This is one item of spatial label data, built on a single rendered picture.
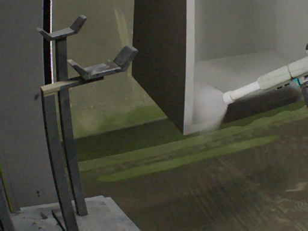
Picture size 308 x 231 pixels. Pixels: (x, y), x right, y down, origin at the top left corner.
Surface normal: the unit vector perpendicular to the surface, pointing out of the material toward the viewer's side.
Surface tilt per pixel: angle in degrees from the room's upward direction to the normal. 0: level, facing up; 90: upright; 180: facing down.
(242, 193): 0
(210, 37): 102
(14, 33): 90
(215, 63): 12
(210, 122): 95
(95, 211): 0
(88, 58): 57
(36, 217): 0
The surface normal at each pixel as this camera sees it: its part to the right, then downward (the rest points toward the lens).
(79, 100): 0.29, -0.21
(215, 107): -0.53, 0.24
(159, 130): 0.39, 0.35
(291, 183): -0.07, -0.92
